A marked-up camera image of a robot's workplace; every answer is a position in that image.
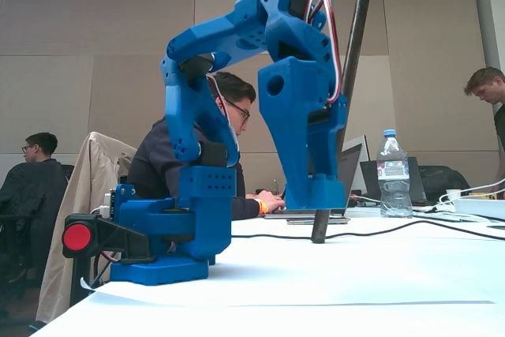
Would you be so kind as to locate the blue SO-100 robot arm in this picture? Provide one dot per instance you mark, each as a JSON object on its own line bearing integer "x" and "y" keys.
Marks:
{"x": 221, "y": 33}

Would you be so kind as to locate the typing man's hand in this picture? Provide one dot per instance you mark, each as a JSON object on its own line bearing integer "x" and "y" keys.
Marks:
{"x": 273, "y": 199}

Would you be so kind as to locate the grey open laptop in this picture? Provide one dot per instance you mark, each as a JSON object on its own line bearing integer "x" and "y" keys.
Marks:
{"x": 351, "y": 179}

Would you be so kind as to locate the dark metal pole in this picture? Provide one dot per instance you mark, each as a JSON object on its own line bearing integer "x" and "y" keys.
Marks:
{"x": 355, "y": 57}

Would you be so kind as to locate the clear plastic water bottle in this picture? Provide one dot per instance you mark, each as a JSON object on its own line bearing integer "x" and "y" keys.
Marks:
{"x": 393, "y": 179}

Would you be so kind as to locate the black open laptop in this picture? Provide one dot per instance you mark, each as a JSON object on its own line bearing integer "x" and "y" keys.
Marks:
{"x": 416, "y": 183}

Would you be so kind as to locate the black bag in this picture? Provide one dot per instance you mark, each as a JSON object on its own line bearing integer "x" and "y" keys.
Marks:
{"x": 444, "y": 181}

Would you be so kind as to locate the white paper cup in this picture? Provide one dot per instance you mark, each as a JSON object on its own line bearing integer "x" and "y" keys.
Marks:
{"x": 453, "y": 194}

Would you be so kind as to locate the white paper sheet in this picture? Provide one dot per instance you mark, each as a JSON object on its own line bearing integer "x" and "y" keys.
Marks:
{"x": 315, "y": 289}

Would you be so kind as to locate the man with glasses dark sweater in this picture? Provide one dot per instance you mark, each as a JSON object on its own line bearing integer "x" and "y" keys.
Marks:
{"x": 154, "y": 167}

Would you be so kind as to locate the blond man in dark shirt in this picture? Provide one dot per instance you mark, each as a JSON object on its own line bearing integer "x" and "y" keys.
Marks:
{"x": 487, "y": 88}

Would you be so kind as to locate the beige jacket on chair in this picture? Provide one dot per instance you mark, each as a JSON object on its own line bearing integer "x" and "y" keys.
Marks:
{"x": 79, "y": 195}

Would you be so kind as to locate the black clamp with red knob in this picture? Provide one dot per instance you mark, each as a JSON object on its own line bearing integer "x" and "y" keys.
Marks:
{"x": 79, "y": 236}

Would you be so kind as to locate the man in black jacket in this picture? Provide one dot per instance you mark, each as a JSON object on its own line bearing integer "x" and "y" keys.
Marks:
{"x": 35, "y": 183}

